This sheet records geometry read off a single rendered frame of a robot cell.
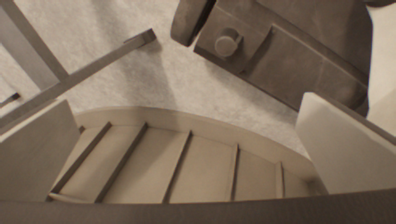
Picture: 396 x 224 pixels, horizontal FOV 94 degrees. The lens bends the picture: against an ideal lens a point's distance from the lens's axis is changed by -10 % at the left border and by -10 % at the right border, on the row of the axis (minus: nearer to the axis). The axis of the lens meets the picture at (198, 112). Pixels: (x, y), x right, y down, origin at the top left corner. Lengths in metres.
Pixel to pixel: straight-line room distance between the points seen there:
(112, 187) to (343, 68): 0.70
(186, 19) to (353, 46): 0.32
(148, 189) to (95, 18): 0.58
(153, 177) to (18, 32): 0.53
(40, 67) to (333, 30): 0.59
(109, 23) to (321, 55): 0.62
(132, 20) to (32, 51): 0.31
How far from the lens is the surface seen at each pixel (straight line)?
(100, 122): 1.04
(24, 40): 0.52
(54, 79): 0.52
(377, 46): 0.27
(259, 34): 0.39
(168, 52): 0.69
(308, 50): 0.43
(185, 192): 0.69
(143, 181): 0.72
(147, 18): 0.68
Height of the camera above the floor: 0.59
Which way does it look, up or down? 49 degrees down
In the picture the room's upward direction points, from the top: 159 degrees counter-clockwise
